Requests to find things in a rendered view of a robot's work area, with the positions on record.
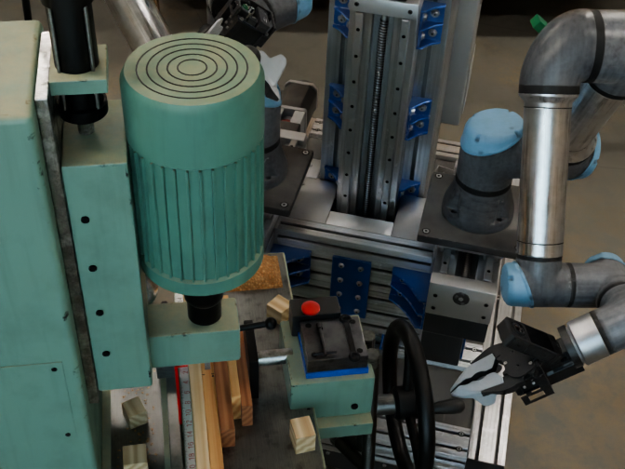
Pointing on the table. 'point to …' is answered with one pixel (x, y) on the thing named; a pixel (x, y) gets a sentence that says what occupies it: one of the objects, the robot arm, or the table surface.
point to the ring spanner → (350, 338)
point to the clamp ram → (260, 359)
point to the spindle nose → (204, 309)
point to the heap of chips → (264, 279)
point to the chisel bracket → (192, 335)
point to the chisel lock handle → (260, 325)
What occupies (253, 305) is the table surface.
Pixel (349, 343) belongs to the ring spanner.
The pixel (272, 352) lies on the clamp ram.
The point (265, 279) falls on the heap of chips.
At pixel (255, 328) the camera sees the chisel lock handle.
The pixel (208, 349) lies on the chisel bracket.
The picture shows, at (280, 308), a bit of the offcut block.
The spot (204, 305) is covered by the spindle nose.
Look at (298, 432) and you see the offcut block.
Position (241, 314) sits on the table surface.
